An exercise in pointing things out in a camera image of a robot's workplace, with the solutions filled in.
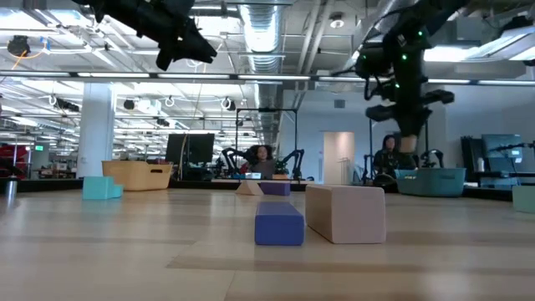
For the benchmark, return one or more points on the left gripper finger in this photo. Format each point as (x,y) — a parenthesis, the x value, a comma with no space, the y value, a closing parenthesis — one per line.
(198,46)
(166,56)

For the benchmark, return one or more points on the small beige block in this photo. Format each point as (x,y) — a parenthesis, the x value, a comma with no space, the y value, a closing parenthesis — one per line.
(409,144)

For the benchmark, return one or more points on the large beige block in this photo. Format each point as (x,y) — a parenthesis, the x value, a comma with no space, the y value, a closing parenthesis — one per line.
(347,215)

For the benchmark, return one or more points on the pale teal block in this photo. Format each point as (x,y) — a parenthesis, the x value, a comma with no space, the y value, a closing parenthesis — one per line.
(524,200)

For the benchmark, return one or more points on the teal stepped block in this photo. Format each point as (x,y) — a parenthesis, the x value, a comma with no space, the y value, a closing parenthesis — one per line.
(98,189)

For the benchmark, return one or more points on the beige curved block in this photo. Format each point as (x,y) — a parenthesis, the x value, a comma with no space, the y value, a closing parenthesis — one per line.
(248,189)

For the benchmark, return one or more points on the purple rectangular block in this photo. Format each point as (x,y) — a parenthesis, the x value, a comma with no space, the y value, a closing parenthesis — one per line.
(279,226)
(276,189)

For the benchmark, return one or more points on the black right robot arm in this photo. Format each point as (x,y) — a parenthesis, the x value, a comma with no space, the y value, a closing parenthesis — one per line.
(411,25)

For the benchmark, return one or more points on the black background robot arm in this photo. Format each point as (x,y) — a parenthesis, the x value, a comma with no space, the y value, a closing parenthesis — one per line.
(230,161)
(432,156)
(296,161)

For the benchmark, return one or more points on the person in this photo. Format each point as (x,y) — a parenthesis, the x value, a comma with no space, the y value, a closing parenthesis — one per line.
(386,161)
(263,163)

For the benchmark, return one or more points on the teal plastic bin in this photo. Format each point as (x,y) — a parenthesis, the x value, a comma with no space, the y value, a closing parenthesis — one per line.
(430,182)

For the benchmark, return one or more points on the white door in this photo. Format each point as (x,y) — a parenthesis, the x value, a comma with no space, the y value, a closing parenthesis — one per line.
(338,156)

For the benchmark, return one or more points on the white bottle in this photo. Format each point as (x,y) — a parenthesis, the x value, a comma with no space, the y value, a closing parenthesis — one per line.
(481,165)

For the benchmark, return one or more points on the long ceiling light strip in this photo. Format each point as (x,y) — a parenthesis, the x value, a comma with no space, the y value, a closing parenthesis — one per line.
(271,77)

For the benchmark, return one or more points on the grey computer monitor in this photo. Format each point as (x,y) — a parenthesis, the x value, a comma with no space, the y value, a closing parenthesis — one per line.
(499,145)

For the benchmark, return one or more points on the black monitor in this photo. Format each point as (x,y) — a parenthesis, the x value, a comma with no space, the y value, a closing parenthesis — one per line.
(196,148)

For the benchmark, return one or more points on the white pillar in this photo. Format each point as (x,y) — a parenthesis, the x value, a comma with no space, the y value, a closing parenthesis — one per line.
(96,129)

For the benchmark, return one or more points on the yellow plastic bin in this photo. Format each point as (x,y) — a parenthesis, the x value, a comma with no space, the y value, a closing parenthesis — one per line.
(136,176)

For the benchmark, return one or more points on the metal cylinder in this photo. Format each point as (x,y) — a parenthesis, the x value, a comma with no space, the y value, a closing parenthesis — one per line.
(11,188)

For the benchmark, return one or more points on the silver ventilation duct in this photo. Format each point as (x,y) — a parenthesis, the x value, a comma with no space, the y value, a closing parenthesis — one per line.
(261,33)

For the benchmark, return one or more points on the black aluminium table frame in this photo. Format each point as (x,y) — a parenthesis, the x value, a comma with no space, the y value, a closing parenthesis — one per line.
(200,184)

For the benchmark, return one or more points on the black ceiling camera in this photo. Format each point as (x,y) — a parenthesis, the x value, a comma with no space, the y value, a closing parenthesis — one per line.
(18,45)

